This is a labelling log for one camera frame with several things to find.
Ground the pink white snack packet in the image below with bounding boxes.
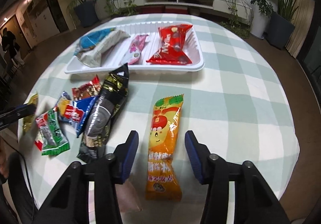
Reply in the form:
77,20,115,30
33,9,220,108
120,34,148,65

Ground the white cabinet left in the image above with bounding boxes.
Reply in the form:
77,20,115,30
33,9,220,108
16,0,59,48

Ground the black sesame snack packet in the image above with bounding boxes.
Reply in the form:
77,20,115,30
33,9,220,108
77,64,129,164

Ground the green red snack packet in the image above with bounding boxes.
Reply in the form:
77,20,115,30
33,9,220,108
35,108,70,156

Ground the red brown checkered snack packet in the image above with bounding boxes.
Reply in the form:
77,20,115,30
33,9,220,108
72,75,101,101

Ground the plant in white pot left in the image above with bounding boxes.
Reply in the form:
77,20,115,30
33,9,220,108
93,0,112,20

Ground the vine plant on stand right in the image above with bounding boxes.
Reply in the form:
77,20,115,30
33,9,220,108
225,0,254,28

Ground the green white checked tablecloth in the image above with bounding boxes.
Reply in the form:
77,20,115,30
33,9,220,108
19,14,299,223

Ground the gold snack packet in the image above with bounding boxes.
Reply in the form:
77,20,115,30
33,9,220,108
22,93,39,135

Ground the light blue snack packet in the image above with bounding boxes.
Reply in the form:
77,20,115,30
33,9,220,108
73,27,116,55

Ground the large leaf plant dark pot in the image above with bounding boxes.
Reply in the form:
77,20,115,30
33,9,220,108
267,0,299,50

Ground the dark blue snack packet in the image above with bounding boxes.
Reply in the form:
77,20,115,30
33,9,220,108
54,91,97,137

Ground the orange yellow snack packet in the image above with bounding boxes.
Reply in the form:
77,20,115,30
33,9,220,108
145,94,184,202

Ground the white TV console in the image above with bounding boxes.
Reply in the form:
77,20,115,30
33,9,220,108
114,0,254,24

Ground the white grey snack bag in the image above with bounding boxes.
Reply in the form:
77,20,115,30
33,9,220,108
75,28,130,67

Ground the red Mylikes snack bag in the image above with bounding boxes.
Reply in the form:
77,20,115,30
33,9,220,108
146,24,193,65

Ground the beige curtain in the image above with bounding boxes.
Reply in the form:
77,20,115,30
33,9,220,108
286,0,315,58

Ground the small plant white pot right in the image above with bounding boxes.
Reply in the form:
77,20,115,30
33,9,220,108
250,0,274,39

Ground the white plastic tray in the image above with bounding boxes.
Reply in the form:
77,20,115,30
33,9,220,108
65,21,205,74

